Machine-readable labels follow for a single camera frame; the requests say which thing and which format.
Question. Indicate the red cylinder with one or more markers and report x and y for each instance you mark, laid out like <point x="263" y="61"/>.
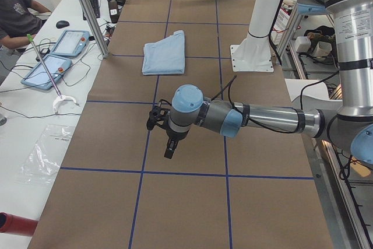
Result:
<point x="17" y="225"/>

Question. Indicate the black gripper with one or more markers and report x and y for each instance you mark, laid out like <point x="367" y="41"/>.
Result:
<point x="176" y="135"/>

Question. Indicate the blue teach pendant far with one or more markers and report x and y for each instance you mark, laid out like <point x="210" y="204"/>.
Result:
<point x="71" y="43"/>

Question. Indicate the seated person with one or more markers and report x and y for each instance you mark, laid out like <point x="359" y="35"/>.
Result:
<point x="17" y="22"/>

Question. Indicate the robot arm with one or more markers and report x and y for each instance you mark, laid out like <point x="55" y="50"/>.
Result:
<point x="346" y="123"/>

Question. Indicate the clear plastic bag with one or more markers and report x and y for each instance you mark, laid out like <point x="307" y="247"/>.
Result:
<point x="43" y="163"/>

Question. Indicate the white plastic chair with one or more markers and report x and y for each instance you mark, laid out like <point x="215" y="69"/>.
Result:
<point x="315" y="96"/>

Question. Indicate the blue teach pendant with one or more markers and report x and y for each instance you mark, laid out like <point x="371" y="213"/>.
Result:
<point x="38" y="76"/>
<point x="71" y="43"/>

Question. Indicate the grey aluminium frame post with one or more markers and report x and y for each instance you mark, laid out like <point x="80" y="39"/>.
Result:
<point x="94" y="27"/>

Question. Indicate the metal reacher stick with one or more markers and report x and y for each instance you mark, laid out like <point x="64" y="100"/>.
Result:
<point x="60" y="97"/>

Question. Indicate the black keyboard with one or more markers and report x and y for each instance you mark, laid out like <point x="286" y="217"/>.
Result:
<point x="96" y="7"/>

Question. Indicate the blue teach pendant near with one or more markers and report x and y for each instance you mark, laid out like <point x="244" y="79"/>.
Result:
<point x="38" y="76"/>

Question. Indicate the light blue button shirt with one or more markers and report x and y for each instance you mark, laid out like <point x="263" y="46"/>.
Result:
<point x="165" y="57"/>

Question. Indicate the black computer mouse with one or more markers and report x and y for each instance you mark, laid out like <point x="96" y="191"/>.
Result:
<point x="62" y="24"/>

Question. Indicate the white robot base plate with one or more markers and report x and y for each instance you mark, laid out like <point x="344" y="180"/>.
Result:
<point x="253" y="54"/>

